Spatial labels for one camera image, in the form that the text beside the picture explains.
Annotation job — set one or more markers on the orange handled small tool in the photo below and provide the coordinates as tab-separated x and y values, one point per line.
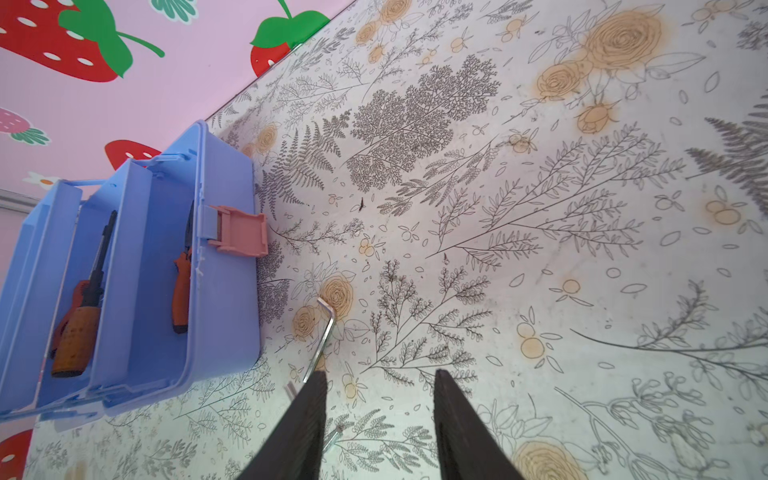
76	302

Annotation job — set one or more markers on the wooden handled screwdriver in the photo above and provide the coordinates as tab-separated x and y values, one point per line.
77	343

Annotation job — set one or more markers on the white tool box pink handle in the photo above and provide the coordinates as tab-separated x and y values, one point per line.
138	358

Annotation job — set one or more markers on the orange needle nose pliers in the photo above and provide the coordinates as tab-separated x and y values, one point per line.
181	293

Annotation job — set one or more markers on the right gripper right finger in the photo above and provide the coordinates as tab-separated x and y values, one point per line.
466	449

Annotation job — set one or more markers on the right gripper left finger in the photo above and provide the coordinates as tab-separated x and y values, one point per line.
294	449

